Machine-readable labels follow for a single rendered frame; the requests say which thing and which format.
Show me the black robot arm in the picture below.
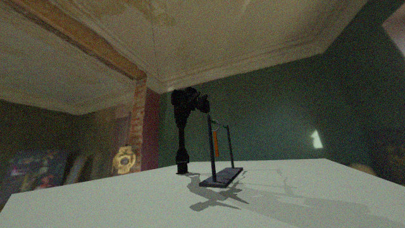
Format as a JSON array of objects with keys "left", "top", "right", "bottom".
[{"left": 174, "top": 87, "right": 196, "bottom": 174}]

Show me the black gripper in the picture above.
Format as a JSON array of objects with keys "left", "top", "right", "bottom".
[{"left": 171, "top": 90, "right": 210, "bottom": 114}]

